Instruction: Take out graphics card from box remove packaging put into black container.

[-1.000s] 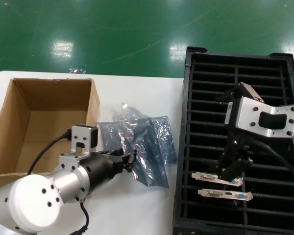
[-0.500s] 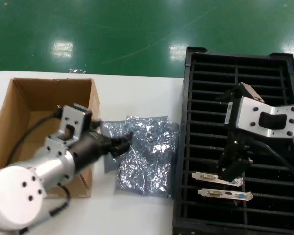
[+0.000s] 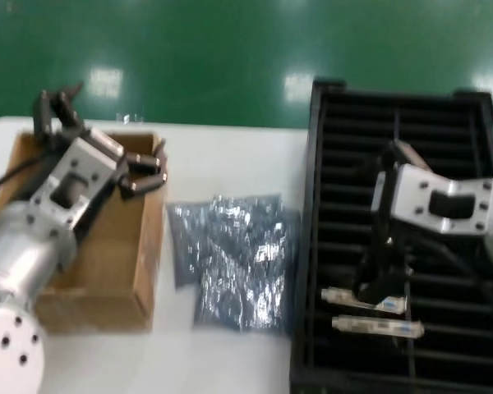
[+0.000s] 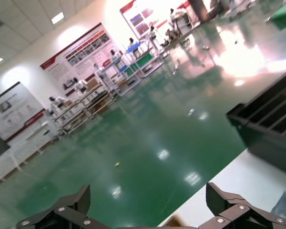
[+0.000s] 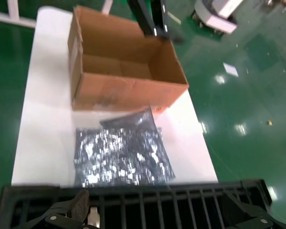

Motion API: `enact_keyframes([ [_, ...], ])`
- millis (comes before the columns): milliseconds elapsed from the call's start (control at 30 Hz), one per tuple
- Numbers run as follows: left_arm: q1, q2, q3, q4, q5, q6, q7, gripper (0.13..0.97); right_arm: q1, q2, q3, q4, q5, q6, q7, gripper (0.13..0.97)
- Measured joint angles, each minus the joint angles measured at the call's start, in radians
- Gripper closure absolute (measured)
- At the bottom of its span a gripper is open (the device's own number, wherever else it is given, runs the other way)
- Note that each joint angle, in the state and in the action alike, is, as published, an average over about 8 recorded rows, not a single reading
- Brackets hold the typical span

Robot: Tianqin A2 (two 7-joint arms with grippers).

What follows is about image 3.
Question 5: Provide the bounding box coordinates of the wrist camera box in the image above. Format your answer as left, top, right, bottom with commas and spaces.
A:
389, 139, 431, 176
81, 126, 127, 166

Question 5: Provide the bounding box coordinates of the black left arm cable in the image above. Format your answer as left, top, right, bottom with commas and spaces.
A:
0, 154, 46, 197

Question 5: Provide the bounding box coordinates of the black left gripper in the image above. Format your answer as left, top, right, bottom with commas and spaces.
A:
31, 80, 170, 201

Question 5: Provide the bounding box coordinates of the grey antistatic bag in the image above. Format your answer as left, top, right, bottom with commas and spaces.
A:
191, 250, 292, 331
165, 192, 303, 289

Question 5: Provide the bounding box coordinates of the black slotted plastic container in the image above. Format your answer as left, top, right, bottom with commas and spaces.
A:
289, 76, 493, 394

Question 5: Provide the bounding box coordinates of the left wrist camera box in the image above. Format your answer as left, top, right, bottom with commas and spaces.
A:
81, 126, 127, 166

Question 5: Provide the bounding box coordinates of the brown cardboard box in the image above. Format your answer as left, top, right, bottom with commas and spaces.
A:
0, 130, 168, 334

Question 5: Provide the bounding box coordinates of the graphics card with silver bracket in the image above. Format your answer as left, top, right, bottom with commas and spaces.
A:
320, 286, 408, 316
330, 314, 426, 340

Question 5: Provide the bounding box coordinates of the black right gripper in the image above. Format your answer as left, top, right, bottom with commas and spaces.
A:
352, 141, 415, 308

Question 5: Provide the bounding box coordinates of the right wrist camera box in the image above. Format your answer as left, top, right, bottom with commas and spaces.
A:
389, 139, 431, 176

